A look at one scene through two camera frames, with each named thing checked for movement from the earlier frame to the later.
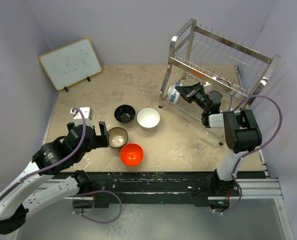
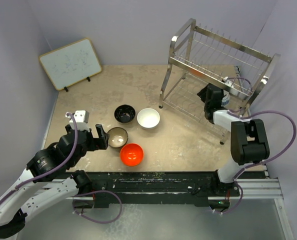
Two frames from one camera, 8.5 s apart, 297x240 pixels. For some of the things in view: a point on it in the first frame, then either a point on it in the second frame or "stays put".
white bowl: x=148 y=118 stays put
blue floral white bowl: x=173 y=94 → x=225 y=100
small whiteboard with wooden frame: x=71 y=64 stays put
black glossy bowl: x=124 y=113 stays put
